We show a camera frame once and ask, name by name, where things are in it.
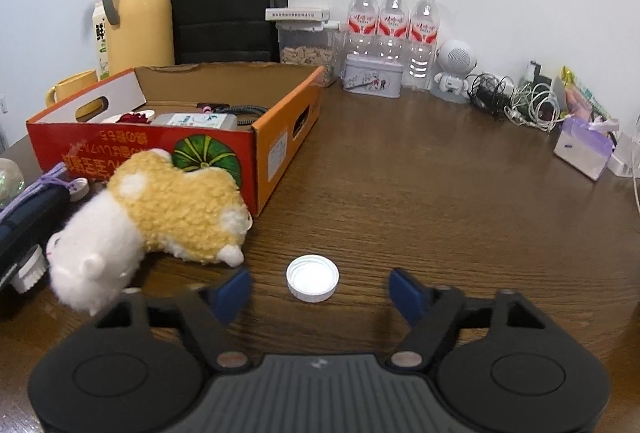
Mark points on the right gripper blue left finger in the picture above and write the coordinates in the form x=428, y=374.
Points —
x=224, y=300

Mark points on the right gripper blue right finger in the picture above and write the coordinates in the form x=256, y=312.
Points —
x=414, y=301

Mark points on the white and yellow plush hamster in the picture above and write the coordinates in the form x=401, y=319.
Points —
x=149, y=205

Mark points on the red fabric item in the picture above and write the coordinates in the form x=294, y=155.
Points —
x=144, y=117

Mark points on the navy zip pouch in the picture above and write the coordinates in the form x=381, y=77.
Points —
x=34, y=221

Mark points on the clear plastic wipes box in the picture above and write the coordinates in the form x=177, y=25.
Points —
x=201, y=120

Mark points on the small white bottle cap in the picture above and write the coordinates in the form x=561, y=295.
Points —
x=312, y=278

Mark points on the red cardboard box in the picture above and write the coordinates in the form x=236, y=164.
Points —
x=83, y=131

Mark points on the white ribbed round knob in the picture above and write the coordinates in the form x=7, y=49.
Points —
x=31, y=270

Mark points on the small decorated tin box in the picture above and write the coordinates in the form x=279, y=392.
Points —
x=371, y=75

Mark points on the purple tissue pack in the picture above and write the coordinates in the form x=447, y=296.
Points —
x=586, y=146

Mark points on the white robot toy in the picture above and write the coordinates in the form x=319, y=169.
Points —
x=455, y=61

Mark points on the iridescent glass ball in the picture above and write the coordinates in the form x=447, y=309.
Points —
x=12, y=181

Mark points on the water bottle right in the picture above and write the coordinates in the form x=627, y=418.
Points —
x=422, y=41

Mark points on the water bottle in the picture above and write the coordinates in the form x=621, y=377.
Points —
x=362, y=17
x=393, y=22
x=422, y=41

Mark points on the colourful snack packet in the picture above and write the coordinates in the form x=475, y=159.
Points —
x=581, y=103

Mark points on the clear snack container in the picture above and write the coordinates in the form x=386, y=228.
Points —
x=307, y=36

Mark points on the yellow ceramic mug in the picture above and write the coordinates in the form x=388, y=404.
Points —
x=70, y=86

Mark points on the water bottle left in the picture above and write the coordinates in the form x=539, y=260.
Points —
x=362, y=17

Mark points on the water bottle middle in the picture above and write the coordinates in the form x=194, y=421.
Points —
x=393, y=22

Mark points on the white milk carton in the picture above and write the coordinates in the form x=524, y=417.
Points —
x=99, y=28

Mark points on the yellow thermos jug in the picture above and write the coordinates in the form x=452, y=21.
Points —
x=138, y=34

